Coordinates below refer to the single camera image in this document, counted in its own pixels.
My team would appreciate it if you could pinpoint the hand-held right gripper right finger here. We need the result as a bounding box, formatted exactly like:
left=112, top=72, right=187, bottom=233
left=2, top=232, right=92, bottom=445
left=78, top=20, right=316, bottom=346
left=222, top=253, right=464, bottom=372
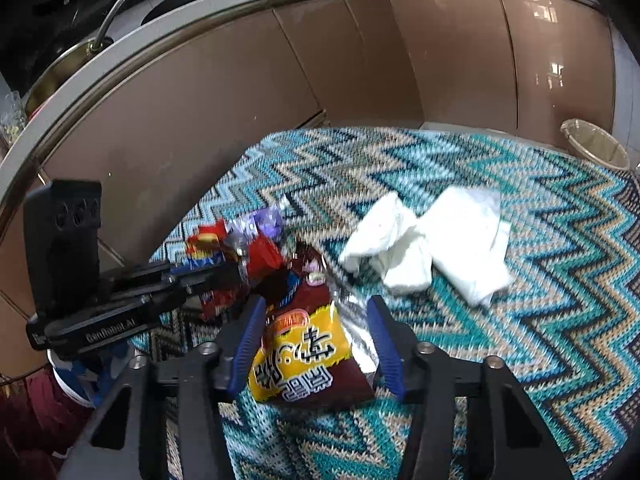
left=366, top=295, right=574, bottom=480

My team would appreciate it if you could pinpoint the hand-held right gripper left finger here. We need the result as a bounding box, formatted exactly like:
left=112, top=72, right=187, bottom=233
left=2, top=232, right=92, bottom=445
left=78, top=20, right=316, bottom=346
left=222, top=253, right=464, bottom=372
left=57, top=294, right=267, bottom=480

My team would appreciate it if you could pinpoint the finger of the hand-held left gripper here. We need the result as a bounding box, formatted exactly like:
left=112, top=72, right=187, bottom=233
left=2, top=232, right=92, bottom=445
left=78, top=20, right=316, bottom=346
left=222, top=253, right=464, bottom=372
left=112, top=282, right=242, bottom=322
left=100, top=259, right=247, bottom=292

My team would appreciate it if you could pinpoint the red printed snack wrapper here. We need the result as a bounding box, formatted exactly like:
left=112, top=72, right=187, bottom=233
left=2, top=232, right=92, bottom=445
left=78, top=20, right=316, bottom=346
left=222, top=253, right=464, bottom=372
left=184, top=219, right=230, bottom=269

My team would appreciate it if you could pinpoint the brown yellow snack packet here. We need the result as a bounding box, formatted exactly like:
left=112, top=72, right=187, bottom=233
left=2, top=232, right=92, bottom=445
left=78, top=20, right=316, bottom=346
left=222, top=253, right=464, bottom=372
left=247, top=242, right=377, bottom=404

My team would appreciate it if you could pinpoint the plain red wrapper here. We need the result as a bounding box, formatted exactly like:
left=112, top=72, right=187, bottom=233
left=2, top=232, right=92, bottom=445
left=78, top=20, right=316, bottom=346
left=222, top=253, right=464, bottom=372
left=200, top=234, right=287, bottom=322

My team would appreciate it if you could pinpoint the crumpled white tissue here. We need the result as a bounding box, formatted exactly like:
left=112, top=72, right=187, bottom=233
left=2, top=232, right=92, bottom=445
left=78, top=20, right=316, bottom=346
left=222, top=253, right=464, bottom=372
left=338, top=192, right=434, bottom=295
left=419, top=185, right=512, bottom=309

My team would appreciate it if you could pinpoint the zigzag knitted tablecloth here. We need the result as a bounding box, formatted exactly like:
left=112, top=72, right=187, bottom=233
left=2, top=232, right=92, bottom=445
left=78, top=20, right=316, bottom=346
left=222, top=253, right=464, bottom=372
left=127, top=127, right=640, bottom=480

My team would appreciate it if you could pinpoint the white blue container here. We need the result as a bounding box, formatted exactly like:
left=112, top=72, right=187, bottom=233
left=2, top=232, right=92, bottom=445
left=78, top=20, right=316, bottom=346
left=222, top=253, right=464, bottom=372
left=47, top=347, right=132, bottom=409

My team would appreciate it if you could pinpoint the glass cup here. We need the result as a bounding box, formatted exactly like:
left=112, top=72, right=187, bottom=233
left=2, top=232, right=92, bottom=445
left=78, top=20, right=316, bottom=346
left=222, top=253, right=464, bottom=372
left=0, top=90, right=27, bottom=144

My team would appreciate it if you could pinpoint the dark red cloth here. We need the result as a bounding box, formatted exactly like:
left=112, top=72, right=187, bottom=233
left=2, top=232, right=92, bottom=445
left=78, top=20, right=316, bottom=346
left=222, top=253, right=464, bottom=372
left=0, top=360, right=102, bottom=480

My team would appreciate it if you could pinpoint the brown kitchen base cabinet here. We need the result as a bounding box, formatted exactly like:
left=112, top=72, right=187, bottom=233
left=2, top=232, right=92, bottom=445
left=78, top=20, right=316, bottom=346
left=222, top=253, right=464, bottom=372
left=0, top=0, right=619, bottom=376

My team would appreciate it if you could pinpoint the beige bin with liner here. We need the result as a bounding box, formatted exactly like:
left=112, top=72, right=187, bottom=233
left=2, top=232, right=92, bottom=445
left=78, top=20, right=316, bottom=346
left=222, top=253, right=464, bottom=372
left=559, top=118, right=631, bottom=171

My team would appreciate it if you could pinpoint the metal pan with long handle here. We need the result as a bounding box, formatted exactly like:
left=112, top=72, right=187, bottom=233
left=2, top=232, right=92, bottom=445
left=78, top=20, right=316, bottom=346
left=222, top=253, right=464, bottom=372
left=22, top=0, right=150, bottom=112

